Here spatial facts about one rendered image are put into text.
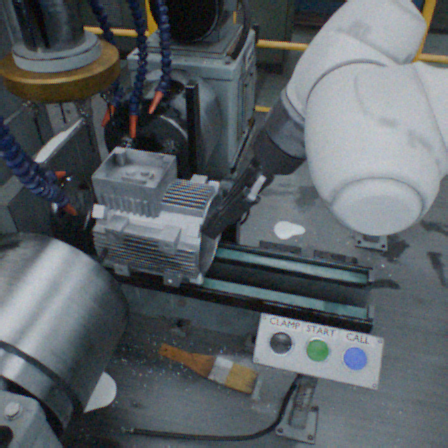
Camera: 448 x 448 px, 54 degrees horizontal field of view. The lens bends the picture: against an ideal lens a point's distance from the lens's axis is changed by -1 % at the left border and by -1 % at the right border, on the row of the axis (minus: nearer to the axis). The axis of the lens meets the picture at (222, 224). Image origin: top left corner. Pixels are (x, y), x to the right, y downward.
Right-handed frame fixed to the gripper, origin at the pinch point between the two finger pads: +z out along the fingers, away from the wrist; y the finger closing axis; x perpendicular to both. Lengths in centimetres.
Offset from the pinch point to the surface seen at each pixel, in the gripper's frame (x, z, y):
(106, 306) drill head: -9.0, 6.8, 19.9
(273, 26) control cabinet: 2, 79, -314
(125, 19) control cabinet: -107, 145, -311
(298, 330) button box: 14.9, -5.7, 16.4
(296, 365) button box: 16.7, -3.8, 20.2
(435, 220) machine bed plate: 57, 2, -48
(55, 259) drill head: -18.3, 4.2, 18.7
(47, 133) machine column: -38.2, 23.3, -20.5
